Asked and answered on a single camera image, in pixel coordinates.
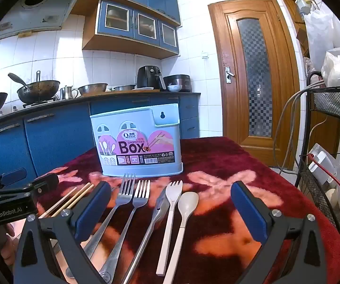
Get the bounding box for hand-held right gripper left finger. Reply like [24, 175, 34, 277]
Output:
[13, 180, 113, 284]

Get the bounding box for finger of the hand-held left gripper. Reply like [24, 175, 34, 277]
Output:
[0, 168, 28, 189]
[24, 173, 60, 198]

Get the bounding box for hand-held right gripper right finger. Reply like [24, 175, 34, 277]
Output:
[230, 180, 328, 284]

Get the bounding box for metal fork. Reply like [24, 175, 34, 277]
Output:
[83, 173, 136, 259]
[99, 180, 150, 284]

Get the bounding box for white plastic spoon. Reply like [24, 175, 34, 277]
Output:
[162, 192, 199, 284]

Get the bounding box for light blue utensil holder box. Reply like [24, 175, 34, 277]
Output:
[90, 103, 184, 178]

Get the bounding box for white plastic fork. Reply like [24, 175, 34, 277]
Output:
[156, 181, 183, 275]

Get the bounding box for person's left hand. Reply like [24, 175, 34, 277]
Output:
[0, 223, 18, 261]

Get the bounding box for blue kitchen base cabinets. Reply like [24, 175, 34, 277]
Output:
[0, 92, 201, 184]

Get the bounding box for red floral blanket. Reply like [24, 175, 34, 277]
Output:
[37, 136, 340, 284]

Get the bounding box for gas stove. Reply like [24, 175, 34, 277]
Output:
[10, 96, 58, 110]

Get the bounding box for dark metal wok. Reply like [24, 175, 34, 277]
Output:
[17, 70, 60, 104]

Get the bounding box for metal pitcher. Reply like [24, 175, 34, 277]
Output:
[60, 85, 79, 100]

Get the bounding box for metal colander bowl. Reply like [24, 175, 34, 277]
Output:
[78, 83, 109, 97]

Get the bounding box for black air fryer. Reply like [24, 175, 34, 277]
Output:
[136, 66, 161, 90]

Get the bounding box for dark rice cooker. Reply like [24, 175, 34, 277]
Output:
[163, 75, 192, 93]

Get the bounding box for grey range hood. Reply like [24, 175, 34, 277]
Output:
[0, 0, 84, 42]

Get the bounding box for wooden door with glass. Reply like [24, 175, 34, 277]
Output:
[208, 0, 300, 169]

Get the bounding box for hanging white plastic bag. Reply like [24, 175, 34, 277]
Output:
[304, 9, 336, 74]

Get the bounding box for wooden shelf unit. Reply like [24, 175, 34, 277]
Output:
[279, 0, 340, 166]

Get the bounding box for grey cable bundle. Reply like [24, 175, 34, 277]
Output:
[272, 80, 327, 175]

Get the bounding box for red cable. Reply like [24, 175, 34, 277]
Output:
[307, 154, 340, 213]

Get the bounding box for black wire rack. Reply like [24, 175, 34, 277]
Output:
[296, 71, 340, 243]

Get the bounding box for blue glass-door wall cabinet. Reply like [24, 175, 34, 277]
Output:
[82, 0, 180, 60]

